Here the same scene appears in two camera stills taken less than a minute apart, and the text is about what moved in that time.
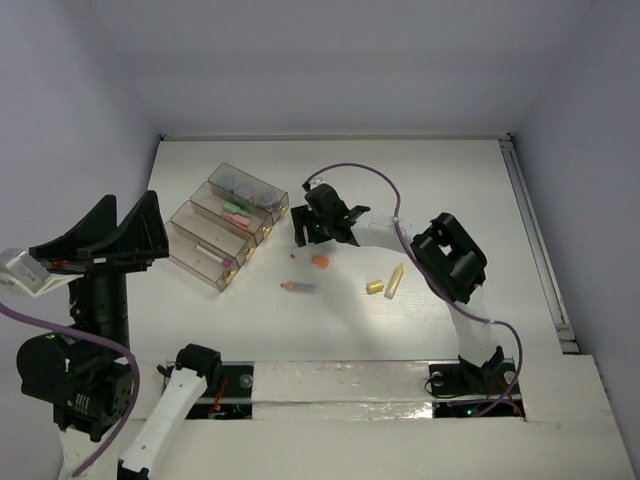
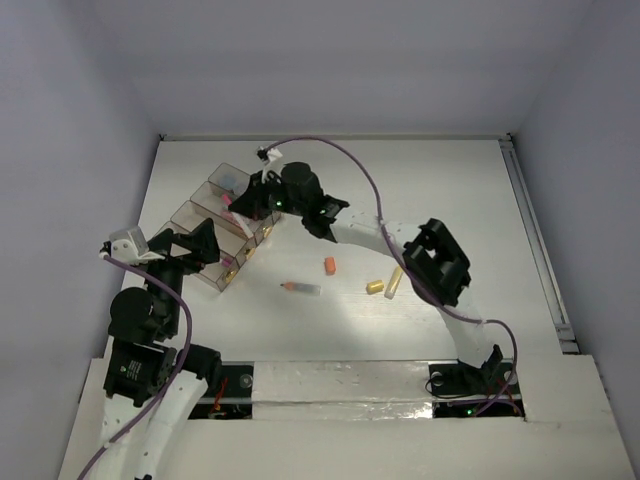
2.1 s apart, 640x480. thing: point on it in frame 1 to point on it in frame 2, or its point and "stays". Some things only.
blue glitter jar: (229, 182) stays
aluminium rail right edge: (541, 253) stays
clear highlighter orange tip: (302, 287) stays
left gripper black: (100, 254) to (176, 251)
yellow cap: (374, 286) stays
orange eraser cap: (321, 261) to (330, 265)
